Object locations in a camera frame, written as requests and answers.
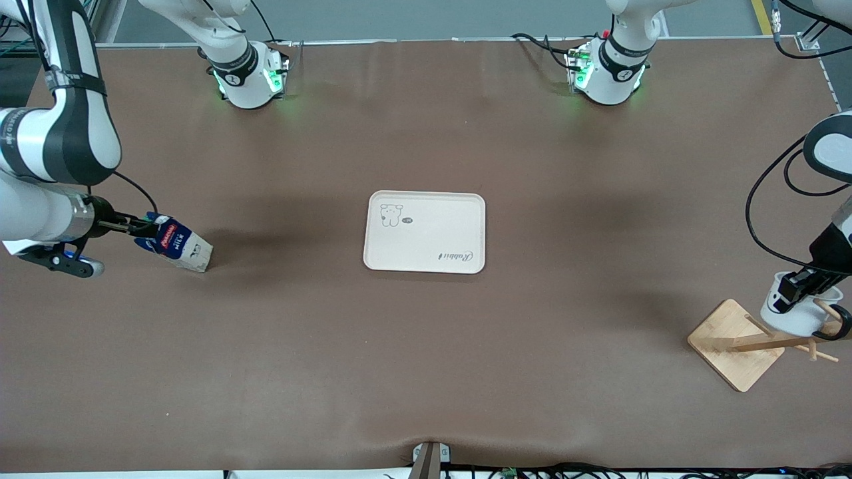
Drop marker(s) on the cream tray with bear print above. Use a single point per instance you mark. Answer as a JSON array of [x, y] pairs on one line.
[[426, 233]]

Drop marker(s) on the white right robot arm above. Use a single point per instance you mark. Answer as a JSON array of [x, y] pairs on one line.
[[66, 133]]

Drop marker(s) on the blue milk carton green cap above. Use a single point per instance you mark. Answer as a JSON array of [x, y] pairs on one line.
[[183, 249]]

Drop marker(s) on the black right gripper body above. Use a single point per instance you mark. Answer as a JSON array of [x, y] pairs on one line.
[[104, 217]]

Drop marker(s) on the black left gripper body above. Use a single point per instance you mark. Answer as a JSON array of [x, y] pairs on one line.
[[827, 256]]

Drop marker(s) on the metal table clamp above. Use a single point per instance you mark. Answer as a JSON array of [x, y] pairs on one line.
[[430, 456]]

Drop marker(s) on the aluminium frame profile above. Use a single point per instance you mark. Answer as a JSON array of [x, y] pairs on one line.
[[809, 41], [16, 30]]

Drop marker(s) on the wooden cup stand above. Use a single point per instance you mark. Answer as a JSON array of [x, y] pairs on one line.
[[732, 342]]

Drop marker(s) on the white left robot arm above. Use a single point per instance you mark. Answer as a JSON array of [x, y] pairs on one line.
[[829, 150]]

